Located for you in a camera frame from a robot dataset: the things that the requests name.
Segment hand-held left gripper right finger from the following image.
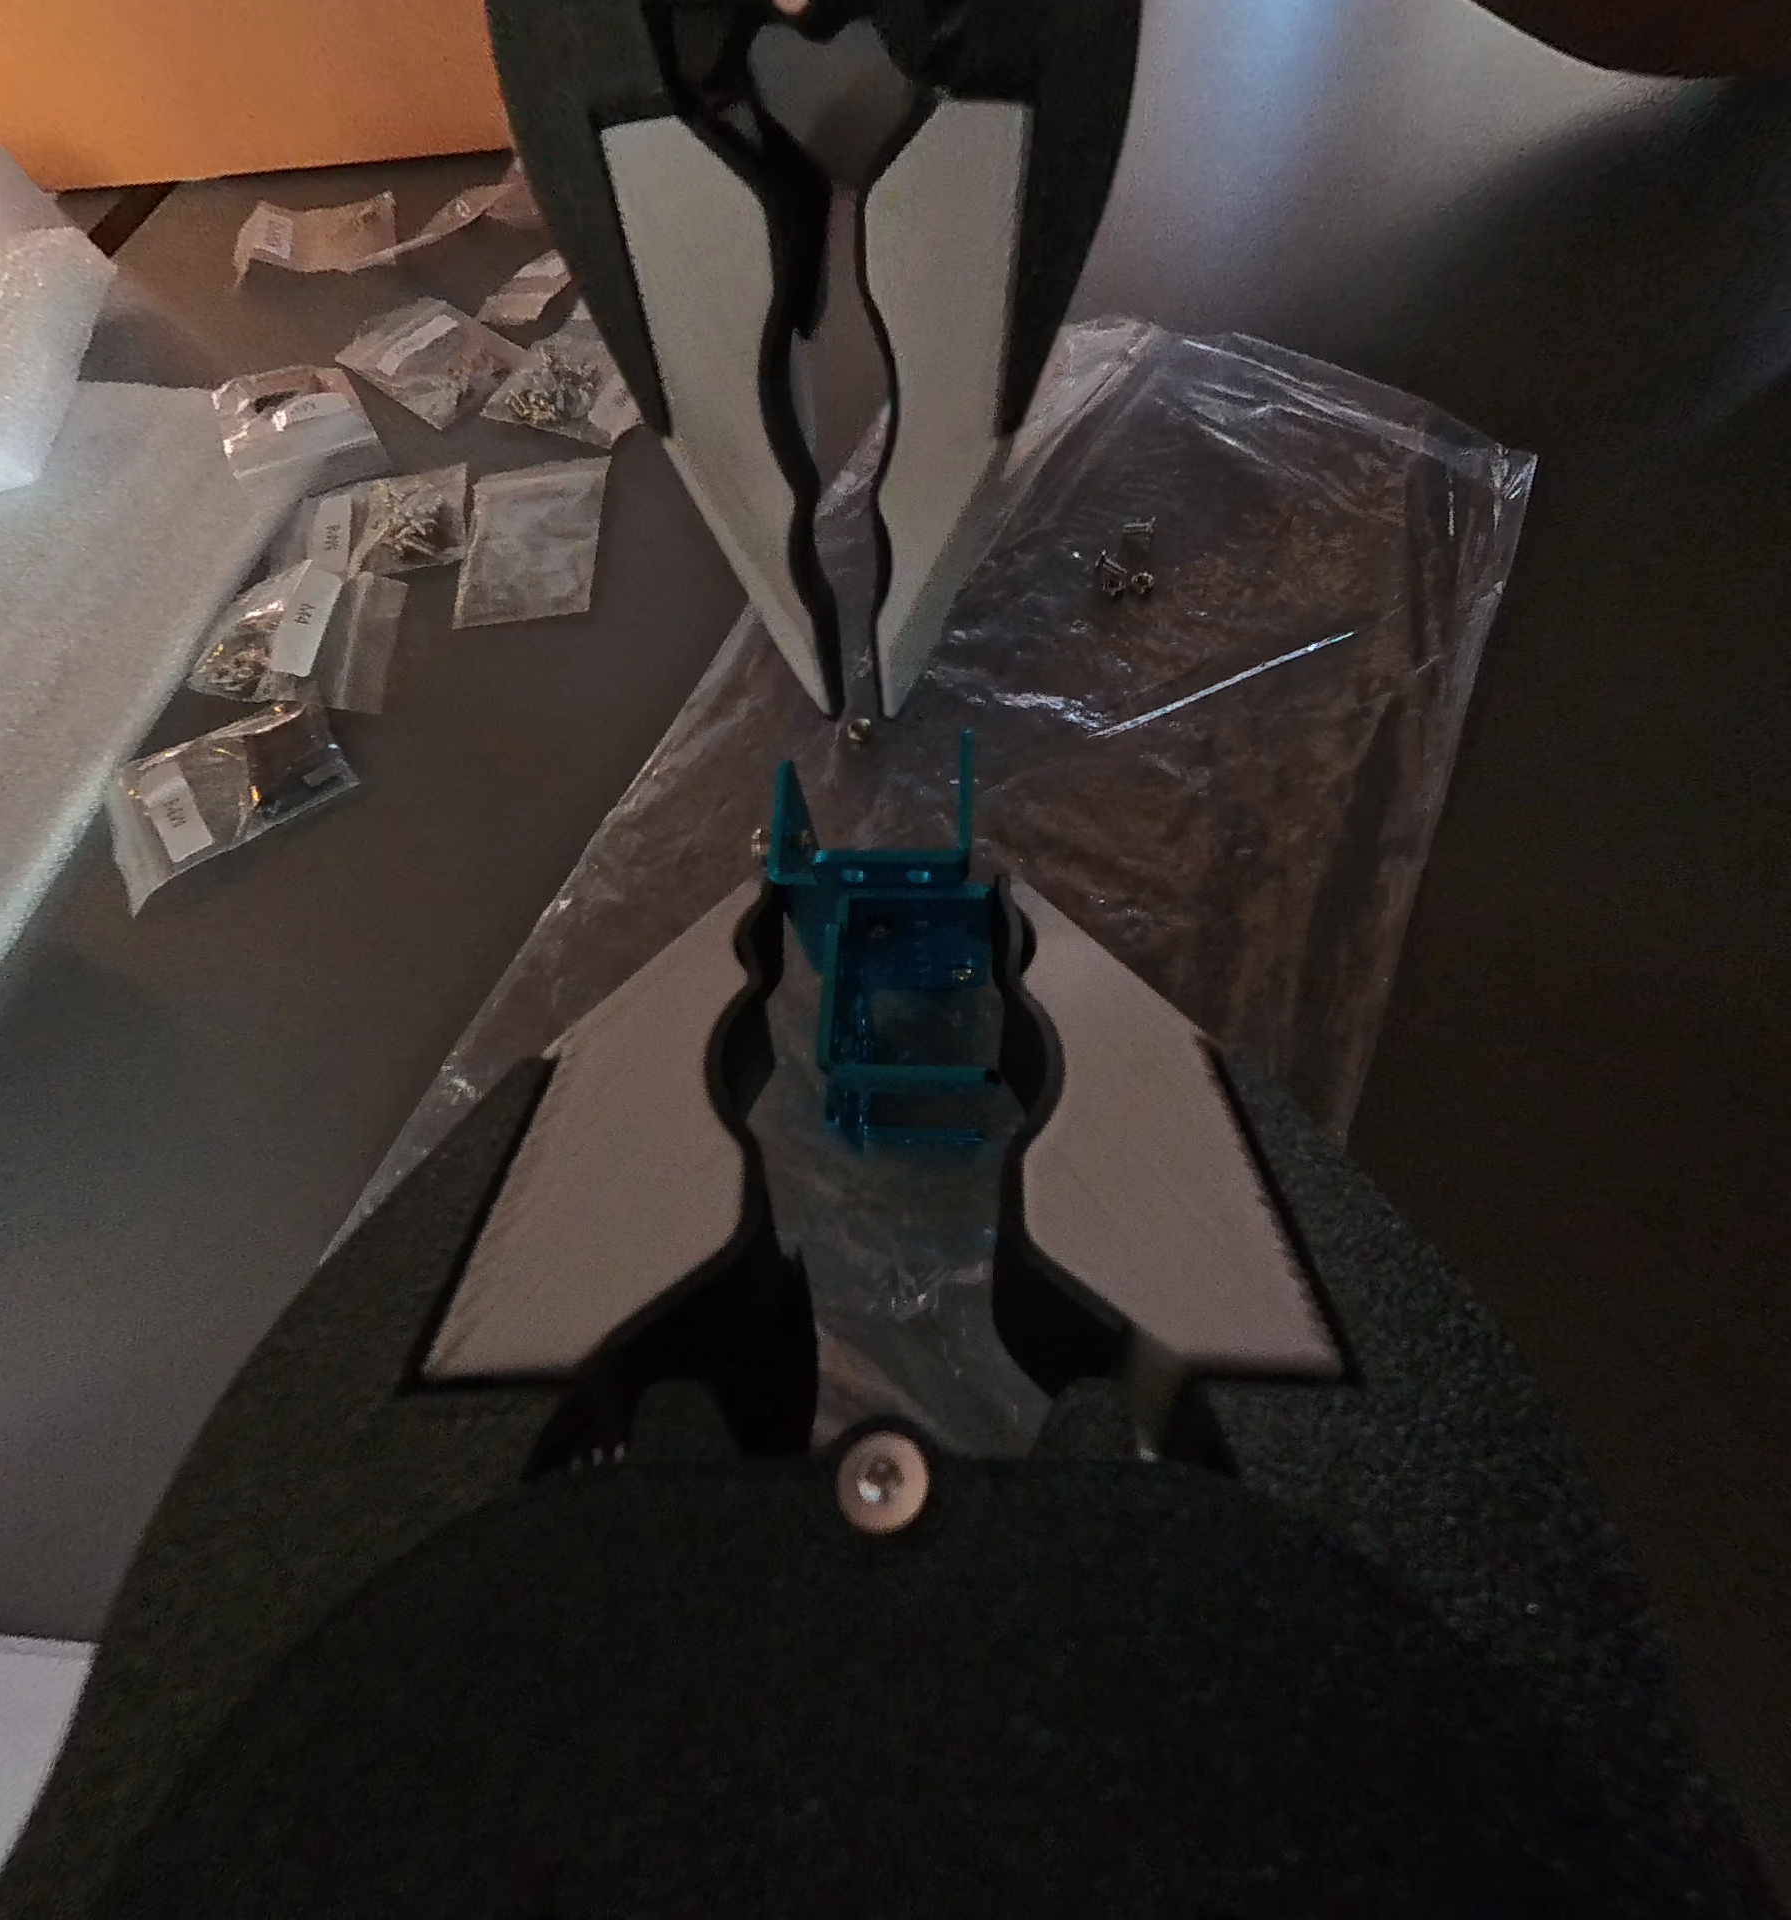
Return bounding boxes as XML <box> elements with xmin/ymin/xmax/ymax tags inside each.
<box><xmin>992</xmin><ymin>883</ymin><xmax>1357</xmax><ymax>1385</ymax></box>

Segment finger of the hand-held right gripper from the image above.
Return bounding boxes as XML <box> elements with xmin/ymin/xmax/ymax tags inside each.
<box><xmin>602</xmin><ymin>117</ymin><xmax>852</xmax><ymax>716</ymax></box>
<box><xmin>852</xmin><ymin>91</ymin><xmax>1031</xmax><ymax>721</ymax></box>

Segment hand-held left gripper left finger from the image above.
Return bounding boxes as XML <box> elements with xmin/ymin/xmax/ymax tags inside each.
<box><xmin>412</xmin><ymin>878</ymin><xmax>771</xmax><ymax>1385</ymax></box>

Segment blue metal bracket assembly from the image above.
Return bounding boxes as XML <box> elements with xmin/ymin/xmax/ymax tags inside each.
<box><xmin>758</xmin><ymin>732</ymin><xmax>1024</xmax><ymax>1157</ymax></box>

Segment person's right forearm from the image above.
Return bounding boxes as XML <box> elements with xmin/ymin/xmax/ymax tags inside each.
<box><xmin>1496</xmin><ymin>0</ymin><xmax>1791</xmax><ymax>80</ymax></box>

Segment orange cardboard box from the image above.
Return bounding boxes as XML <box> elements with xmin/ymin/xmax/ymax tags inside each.
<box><xmin>0</xmin><ymin>0</ymin><xmax>513</xmax><ymax>194</ymax></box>

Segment group of small hardware bags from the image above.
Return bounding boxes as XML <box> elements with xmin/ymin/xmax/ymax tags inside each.
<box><xmin>107</xmin><ymin>156</ymin><xmax>657</xmax><ymax>917</ymax></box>

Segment clear plastic bag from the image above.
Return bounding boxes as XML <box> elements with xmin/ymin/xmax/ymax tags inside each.
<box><xmin>332</xmin><ymin>316</ymin><xmax>1540</xmax><ymax>1442</ymax></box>

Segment white foam sheet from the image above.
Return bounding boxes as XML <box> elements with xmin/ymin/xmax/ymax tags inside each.
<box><xmin>0</xmin><ymin>374</ymin><xmax>311</xmax><ymax>1051</ymax></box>

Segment white foam frame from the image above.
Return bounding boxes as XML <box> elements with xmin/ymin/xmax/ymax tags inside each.
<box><xmin>0</xmin><ymin>230</ymin><xmax>118</xmax><ymax>497</ymax></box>

